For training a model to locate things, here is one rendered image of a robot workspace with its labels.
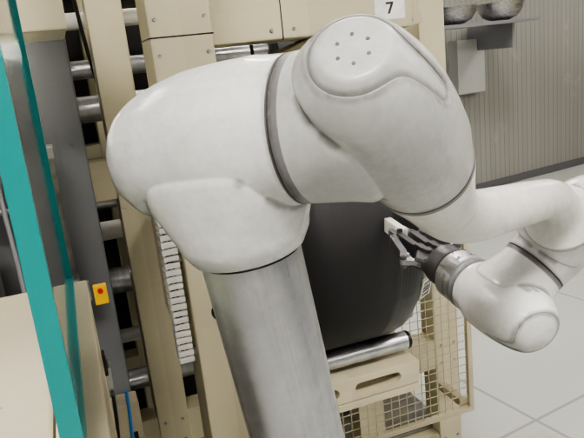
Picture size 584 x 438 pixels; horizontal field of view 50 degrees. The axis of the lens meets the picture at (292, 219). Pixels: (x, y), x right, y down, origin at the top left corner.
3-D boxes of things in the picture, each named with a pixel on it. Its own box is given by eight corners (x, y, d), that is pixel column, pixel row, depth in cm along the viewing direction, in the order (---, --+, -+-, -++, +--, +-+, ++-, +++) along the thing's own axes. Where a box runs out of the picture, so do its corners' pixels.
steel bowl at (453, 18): (454, 25, 586) (454, 8, 582) (487, 21, 551) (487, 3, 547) (421, 29, 567) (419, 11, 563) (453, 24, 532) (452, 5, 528)
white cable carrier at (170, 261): (180, 365, 142) (145, 155, 130) (175, 355, 146) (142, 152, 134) (200, 360, 143) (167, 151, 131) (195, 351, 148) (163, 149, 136)
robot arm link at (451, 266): (452, 266, 100) (431, 252, 105) (449, 316, 103) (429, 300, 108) (500, 255, 102) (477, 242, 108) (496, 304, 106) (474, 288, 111)
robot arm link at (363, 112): (480, 94, 58) (342, 114, 64) (433, -49, 43) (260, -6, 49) (479, 226, 53) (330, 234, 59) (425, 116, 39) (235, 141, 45)
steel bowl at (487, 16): (499, 21, 613) (498, 3, 609) (534, 16, 577) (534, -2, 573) (466, 24, 594) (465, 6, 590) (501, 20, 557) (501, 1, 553)
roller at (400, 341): (275, 372, 140) (268, 361, 144) (276, 389, 142) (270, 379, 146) (413, 335, 151) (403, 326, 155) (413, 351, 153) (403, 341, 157)
